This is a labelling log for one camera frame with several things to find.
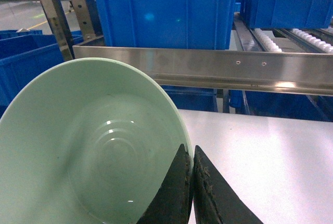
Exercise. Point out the blue bin centre on rollers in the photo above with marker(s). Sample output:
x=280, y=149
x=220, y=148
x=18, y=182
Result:
x=176, y=24

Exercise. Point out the green bowl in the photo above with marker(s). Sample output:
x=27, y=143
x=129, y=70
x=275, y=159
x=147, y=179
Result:
x=87, y=141

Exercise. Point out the blue bin lower centre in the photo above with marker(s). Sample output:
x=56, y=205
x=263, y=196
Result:
x=192, y=98

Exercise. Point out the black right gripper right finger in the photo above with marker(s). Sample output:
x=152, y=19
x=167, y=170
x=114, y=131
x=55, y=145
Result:
x=214, y=199

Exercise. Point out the stainless steel shelf rack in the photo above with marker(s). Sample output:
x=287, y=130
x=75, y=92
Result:
x=260, y=64

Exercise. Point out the blue bin far right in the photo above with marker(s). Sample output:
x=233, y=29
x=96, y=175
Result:
x=286, y=14

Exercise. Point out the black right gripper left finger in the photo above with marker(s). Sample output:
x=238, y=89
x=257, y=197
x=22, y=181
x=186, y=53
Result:
x=172, y=203

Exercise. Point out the blue bin beside rack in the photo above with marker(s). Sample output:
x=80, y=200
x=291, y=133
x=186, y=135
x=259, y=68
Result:
x=22, y=59

